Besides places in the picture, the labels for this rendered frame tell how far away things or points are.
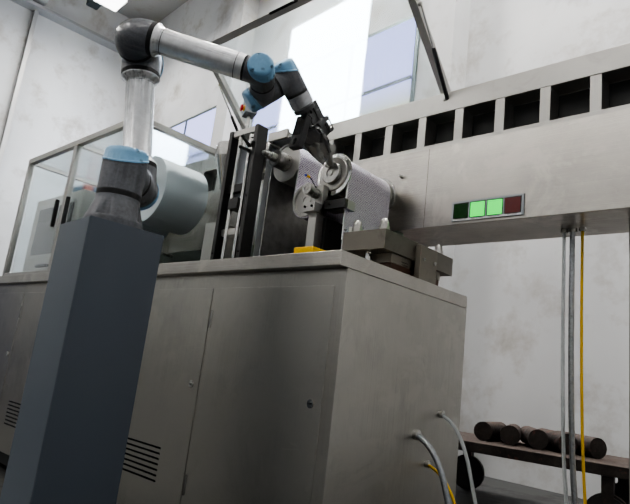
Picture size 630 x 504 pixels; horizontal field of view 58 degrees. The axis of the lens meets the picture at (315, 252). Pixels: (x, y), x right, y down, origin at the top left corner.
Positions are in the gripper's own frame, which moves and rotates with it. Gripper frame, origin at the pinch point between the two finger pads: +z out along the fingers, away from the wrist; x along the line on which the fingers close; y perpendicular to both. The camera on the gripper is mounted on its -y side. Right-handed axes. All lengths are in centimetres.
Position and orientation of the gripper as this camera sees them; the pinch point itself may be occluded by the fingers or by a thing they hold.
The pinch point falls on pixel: (326, 164)
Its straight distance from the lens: 190.3
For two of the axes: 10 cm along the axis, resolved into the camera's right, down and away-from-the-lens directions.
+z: 4.3, 8.0, 4.1
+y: 5.1, -5.9, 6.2
